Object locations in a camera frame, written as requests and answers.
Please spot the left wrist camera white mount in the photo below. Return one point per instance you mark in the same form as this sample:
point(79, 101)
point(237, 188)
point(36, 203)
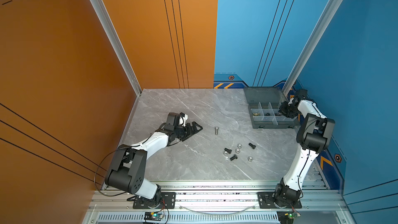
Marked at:
point(176, 120)

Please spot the black bolt right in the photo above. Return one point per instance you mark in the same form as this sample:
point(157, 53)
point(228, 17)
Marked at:
point(252, 145)

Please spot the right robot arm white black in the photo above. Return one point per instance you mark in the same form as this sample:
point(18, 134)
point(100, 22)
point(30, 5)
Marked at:
point(313, 137)

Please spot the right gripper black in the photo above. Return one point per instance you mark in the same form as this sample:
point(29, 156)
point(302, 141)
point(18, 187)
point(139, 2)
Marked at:
point(282, 109)

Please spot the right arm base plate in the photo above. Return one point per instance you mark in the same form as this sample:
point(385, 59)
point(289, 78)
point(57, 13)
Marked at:
point(267, 200)

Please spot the right circuit board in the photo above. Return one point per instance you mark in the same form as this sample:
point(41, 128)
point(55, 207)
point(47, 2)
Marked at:
point(288, 217)

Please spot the black bolt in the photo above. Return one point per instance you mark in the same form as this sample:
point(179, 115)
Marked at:
point(252, 145)
point(233, 157)
point(228, 150)

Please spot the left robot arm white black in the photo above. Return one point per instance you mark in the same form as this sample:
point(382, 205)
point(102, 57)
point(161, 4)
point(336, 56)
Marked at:
point(127, 168)

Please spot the aluminium front rail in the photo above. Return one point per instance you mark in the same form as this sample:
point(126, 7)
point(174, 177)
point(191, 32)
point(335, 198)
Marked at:
point(221, 202)

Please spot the green circuit board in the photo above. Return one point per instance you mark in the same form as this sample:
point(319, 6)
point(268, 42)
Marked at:
point(153, 217)

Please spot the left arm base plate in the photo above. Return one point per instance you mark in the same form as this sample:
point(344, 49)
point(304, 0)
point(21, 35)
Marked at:
point(165, 199)

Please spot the aluminium frame post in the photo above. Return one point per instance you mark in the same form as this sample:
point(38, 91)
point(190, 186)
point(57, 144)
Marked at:
point(108, 26)
point(323, 22)

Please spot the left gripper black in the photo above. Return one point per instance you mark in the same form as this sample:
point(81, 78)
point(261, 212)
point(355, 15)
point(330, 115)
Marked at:
point(190, 132)

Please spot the right aluminium frame post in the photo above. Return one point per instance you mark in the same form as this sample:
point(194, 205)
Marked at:
point(323, 22)

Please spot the left aluminium frame post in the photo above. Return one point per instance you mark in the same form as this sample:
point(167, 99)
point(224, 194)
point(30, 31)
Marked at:
point(108, 26)

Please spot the black bolt lower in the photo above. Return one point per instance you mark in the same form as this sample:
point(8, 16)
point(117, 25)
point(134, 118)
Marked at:
point(233, 157)

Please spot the grey plastic organizer box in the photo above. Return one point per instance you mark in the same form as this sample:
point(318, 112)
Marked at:
point(267, 100)

